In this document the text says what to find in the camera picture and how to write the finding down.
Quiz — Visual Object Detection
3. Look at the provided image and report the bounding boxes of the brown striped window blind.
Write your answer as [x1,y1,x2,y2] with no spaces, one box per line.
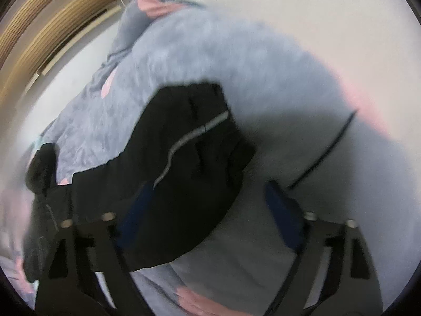
[1,0,127,113]

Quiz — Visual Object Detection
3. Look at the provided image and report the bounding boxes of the black hooded jacket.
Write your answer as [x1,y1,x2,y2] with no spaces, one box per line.
[23,82,255,282]

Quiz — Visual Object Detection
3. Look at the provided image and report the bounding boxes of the grey floral blanket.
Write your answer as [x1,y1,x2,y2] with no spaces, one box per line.
[0,0,405,316]

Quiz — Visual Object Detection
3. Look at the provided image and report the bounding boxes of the black cable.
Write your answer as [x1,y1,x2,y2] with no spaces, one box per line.
[287,110,358,191]

